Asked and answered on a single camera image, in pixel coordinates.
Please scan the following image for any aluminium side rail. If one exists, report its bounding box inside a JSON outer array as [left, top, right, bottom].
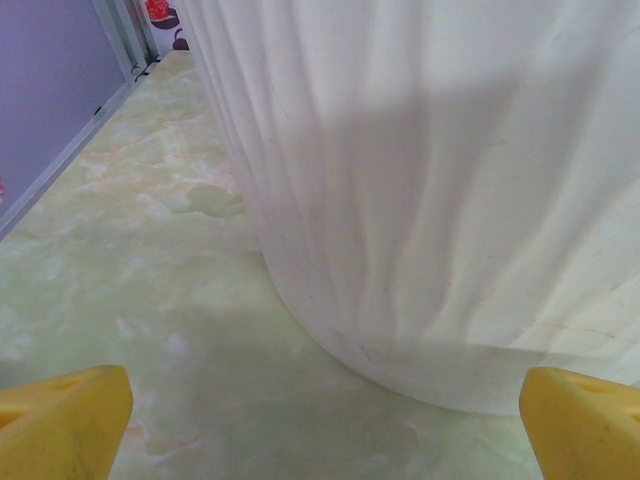
[[0, 57, 164, 241]]

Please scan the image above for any white plastic bin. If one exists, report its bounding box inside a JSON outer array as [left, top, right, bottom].
[[172, 0, 640, 419]]

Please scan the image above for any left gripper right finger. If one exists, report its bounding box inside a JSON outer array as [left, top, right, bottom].
[[517, 366, 640, 480]]

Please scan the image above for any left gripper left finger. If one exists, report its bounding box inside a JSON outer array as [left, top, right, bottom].
[[0, 364, 134, 480]]

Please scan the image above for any aluminium corner post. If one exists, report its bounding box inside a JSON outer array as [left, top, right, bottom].
[[92, 0, 161, 69]]

